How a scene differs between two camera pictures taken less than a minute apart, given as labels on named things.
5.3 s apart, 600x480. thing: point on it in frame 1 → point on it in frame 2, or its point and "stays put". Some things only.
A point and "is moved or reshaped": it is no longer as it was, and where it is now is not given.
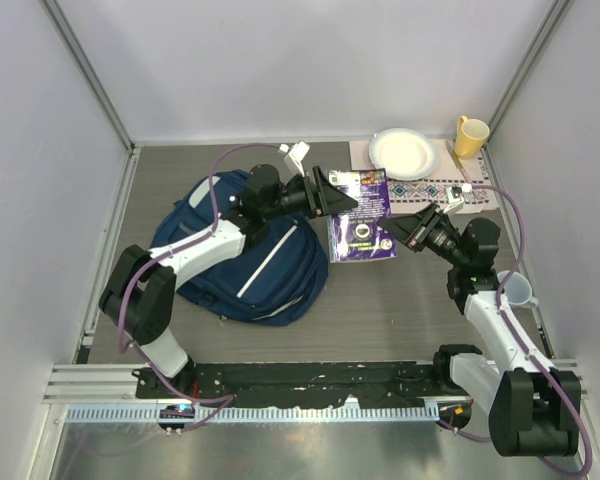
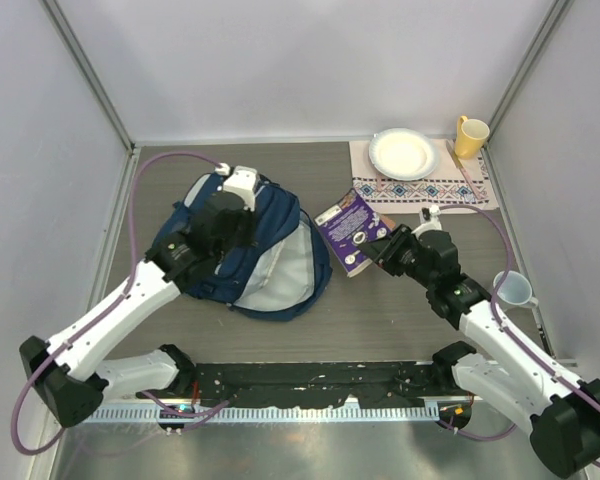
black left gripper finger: (410, 228) → (381, 246)
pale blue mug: (518, 289) stays put
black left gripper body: (293, 200) → (245, 236)
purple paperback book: (355, 233) is moved or reshaped
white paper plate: (405, 153) stays put
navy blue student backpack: (276, 279) stays put
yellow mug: (471, 135) stays put
